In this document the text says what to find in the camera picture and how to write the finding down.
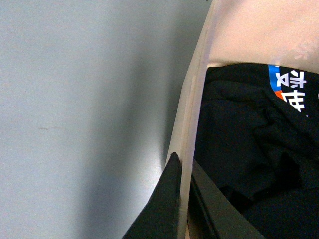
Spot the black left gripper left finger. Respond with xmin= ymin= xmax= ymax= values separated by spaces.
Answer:
xmin=123 ymin=152 xmax=181 ymax=239

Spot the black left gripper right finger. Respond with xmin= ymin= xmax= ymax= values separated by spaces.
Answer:
xmin=189 ymin=161 xmax=264 ymax=239

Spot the beige plastic laundry hamper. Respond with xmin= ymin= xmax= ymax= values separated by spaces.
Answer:
xmin=168 ymin=0 xmax=319 ymax=239

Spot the black printed t-shirt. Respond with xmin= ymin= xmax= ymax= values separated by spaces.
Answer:
xmin=194 ymin=64 xmax=319 ymax=239

